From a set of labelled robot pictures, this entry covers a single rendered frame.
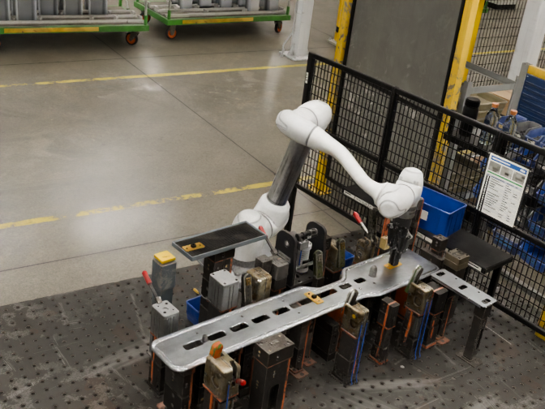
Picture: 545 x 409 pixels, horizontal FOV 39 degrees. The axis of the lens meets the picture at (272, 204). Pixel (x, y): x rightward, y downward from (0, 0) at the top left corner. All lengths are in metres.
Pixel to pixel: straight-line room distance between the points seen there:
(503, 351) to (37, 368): 1.97
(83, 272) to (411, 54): 2.56
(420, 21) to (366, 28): 0.58
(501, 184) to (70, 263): 2.77
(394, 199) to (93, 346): 1.33
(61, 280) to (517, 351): 2.73
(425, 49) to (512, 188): 1.86
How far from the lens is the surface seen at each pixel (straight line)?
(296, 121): 3.30
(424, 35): 5.24
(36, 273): 5.01
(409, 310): 3.29
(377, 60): 5.62
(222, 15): 10.49
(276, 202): 3.69
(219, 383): 2.60
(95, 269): 5.04
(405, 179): 3.16
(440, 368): 3.38
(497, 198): 3.65
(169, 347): 2.74
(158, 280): 2.95
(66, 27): 9.37
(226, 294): 2.91
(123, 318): 3.39
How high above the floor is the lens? 2.67
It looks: 26 degrees down
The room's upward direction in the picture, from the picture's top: 7 degrees clockwise
